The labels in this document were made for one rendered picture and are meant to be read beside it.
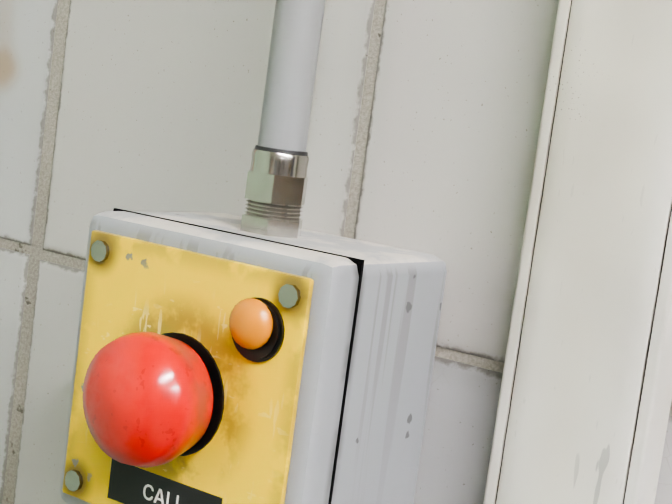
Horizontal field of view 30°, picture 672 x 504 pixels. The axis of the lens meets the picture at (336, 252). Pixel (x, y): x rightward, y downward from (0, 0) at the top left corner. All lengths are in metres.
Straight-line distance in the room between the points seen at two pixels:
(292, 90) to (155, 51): 0.11
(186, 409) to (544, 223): 0.12
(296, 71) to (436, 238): 0.07
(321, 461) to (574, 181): 0.11
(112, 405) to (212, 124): 0.14
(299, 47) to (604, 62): 0.10
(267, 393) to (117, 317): 0.06
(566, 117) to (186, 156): 0.16
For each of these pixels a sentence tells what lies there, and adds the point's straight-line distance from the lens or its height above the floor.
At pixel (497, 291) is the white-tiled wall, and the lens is 0.41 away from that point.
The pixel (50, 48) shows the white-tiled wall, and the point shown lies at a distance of 0.54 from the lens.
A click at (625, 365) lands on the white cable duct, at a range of 0.37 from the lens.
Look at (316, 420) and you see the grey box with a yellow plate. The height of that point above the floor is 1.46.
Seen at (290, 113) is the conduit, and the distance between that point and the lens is 0.40.
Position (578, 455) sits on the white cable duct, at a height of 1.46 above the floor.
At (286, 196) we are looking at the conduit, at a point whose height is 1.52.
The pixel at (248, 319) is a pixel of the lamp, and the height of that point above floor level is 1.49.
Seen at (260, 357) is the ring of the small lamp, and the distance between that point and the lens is 0.37.
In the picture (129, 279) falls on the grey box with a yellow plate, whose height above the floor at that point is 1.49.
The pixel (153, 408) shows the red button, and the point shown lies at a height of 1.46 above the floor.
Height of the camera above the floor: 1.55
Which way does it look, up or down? 6 degrees down
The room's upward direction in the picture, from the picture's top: 8 degrees clockwise
